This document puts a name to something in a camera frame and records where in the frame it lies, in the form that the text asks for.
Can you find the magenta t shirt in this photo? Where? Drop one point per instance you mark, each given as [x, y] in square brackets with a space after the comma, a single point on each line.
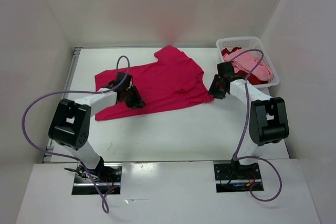
[174, 81]

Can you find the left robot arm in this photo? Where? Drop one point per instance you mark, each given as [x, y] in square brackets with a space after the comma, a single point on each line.
[71, 123]

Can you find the base mounting plate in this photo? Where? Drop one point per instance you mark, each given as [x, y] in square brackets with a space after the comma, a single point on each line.
[109, 182]
[232, 177]

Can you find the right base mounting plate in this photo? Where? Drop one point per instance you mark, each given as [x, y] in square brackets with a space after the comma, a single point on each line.
[232, 177]

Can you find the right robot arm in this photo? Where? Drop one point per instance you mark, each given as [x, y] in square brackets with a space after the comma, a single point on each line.
[266, 117]

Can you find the pink t shirt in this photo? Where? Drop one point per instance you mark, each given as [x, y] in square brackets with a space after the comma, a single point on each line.
[246, 62]

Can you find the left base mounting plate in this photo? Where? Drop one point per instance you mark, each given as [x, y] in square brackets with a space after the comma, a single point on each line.
[109, 182]

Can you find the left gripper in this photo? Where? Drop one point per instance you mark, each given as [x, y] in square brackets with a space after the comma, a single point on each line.
[137, 102]

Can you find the dark red t shirt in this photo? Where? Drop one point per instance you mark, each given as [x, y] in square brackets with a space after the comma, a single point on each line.
[252, 79]

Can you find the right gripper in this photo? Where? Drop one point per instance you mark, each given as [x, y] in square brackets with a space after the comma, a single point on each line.
[212, 90]

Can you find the white plastic basket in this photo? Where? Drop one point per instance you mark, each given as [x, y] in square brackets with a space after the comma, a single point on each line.
[245, 43]

